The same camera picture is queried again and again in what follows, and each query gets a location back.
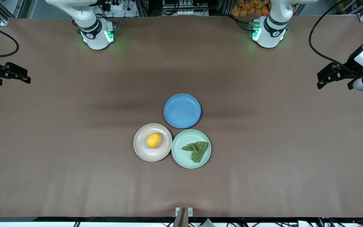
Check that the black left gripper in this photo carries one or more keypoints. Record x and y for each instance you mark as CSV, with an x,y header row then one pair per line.
x,y
353,68

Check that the green lettuce leaf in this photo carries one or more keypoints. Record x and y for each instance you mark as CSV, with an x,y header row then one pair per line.
x,y
198,151

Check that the metal post bracket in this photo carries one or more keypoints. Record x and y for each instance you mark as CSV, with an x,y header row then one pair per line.
x,y
183,216

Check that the light green plate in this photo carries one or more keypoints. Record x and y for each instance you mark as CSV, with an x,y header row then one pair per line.
x,y
184,157

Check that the blue plate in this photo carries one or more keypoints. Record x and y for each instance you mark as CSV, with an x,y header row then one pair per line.
x,y
182,111

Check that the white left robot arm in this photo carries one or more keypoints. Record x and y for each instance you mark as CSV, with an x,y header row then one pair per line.
x,y
268,34

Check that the orange packaged snacks pile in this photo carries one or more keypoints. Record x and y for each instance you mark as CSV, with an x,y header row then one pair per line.
x,y
247,8

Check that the beige plate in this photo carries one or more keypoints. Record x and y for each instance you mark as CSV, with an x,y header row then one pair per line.
x,y
143,151

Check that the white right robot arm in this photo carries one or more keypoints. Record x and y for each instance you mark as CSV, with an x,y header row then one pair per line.
x,y
95,34

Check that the yellow lemon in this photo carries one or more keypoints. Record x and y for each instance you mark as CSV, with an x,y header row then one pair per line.
x,y
153,140

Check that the white power strip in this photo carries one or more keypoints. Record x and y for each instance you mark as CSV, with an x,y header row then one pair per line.
x,y
121,9

